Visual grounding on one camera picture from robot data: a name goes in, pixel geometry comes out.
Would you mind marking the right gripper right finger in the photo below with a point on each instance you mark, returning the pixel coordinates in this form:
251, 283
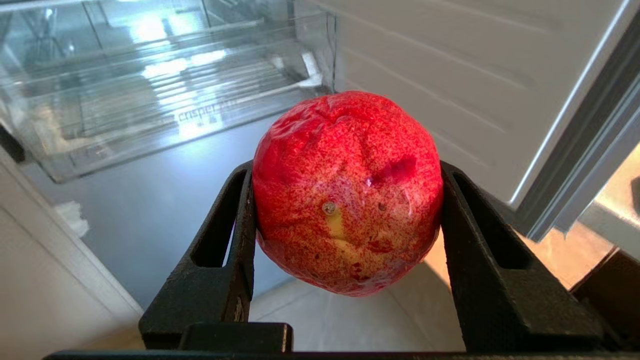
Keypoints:
492, 295

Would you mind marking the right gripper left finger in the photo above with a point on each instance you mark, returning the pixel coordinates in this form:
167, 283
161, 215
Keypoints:
210, 295

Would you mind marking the red wrinkled apple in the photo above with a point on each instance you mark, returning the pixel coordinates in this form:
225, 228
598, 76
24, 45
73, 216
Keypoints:
345, 195

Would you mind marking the white fridge door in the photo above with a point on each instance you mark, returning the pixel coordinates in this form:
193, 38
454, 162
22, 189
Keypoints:
480, 85

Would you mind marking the clear plastic fridge drawer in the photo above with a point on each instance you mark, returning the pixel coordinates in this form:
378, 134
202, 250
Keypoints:
150, 85

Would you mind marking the white crumpled tissue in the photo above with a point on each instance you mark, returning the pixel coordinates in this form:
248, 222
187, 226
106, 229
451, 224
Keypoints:
74, 217

